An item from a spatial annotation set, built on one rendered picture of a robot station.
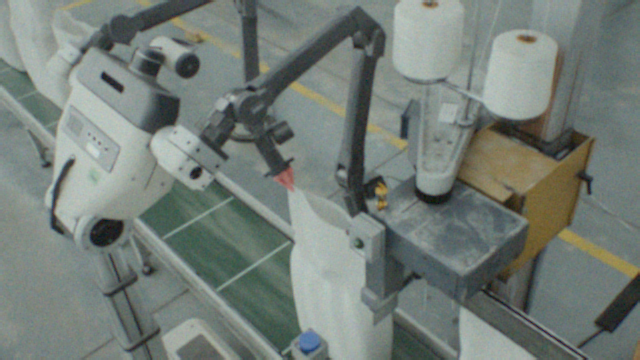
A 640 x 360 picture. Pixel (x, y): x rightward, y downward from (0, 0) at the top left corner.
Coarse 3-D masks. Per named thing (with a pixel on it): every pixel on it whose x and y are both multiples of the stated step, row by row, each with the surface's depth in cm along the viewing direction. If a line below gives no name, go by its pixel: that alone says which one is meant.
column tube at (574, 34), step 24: (552, 0) 139; (576, 0) 135; (600, 0) 140; (552, 24) 142; (576, 24) 138; (576, 48) 143; (576, 72) 149; (552, 96) 151; (576, 96) 156; (552, 120) 154; (552, 144) 160; (528, 264) 192; (504, 288) 198; (528, 288) 203
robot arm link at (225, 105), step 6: (234, 90) 149; (240, 90) 148; (228, 96) 148; (234, 96) 146; (216, 102) 148; (222, 102) 146; (228, 102) 144; (216, 108) 146; (222, 108) 144; (228, 108) 144; (228, 114) 145; (234, 120) 146
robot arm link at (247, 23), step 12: (252, 0) 189; (240, 12) 198; (252, 12) 190; (240, 24) 193; (252, 24) 193; (240, 36) 194; (252, 36) 194; (240, 48) 195; (252, 48) 194; (240, 60) 196; (252, 60) 195; (252, 72) 195; (264, 120) 198; (252, 132) 197
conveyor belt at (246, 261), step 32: (192, 192) 302; (224, 192) 300; (160, 224) 285; (192, 224) 284; (224, 224) 283; (256, 224) 282; (192, 256) 269; (224, 256) 268; (256, 256) 267; (288, 256) 266; (224, 288) 254; (256, 288) 253; (288, 288) 252; (256, 320) 241; (288, 320) 240; (288, 352) 229; (416, 352) 226
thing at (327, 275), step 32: (288, 192) 206; (320, 224) 190; (320, 256) 200; (352, 256) 189; (320, 288) 202; (352, 288) 194; (320, 320) 212; (352, 320) 195; (384, 320) 197; (352, 352) 206; (384, 352) 210
